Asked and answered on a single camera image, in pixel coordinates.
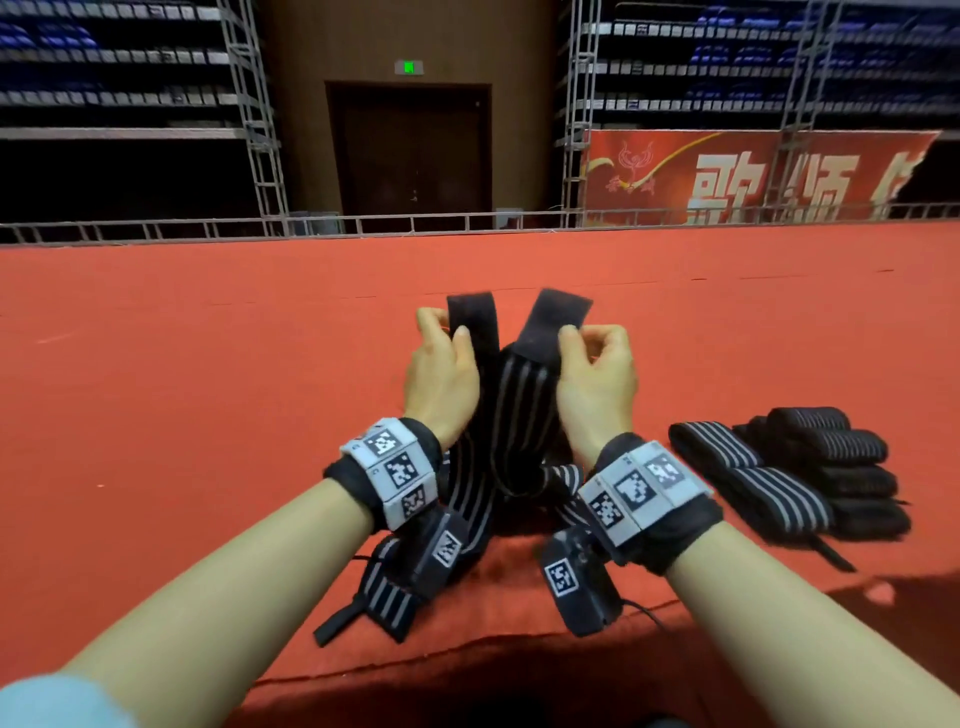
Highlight person's right forearm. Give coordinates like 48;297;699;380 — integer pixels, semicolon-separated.
667;522;960;728

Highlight person's left hand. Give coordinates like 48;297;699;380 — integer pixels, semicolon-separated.
402;307;482;449

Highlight red banner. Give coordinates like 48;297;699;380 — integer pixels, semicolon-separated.
582;129;939;227

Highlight person's left forearm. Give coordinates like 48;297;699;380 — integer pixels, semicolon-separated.
60;480;374;728

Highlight metal truss column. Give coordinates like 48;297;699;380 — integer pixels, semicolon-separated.
558;0;602;227
772;0;842;221
217;0;291;239

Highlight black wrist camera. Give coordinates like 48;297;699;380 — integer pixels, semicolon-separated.
393;507;470;602
540;528;624;638

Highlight dark brown door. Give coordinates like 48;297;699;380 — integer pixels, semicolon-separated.
325;82;494;234

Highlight black wristband with marker tags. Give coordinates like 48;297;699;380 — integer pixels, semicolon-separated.
324;417;449;534
577;432;725;576

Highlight pile of black straps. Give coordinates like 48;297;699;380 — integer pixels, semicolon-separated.
312;435;602;648

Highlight thin black camera cable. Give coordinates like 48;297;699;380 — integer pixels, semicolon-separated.
618;597;680;635

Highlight light blue sleeve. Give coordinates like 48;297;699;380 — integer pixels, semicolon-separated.
0;675;137;728

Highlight person's right hand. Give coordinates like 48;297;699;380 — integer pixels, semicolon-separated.
556;322;639;470

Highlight tiered bleacher seats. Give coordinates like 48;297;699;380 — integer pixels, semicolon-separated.
0;0;242;144
592;0;960;122

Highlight metal railing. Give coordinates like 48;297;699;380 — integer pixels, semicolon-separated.
0;201;960;246

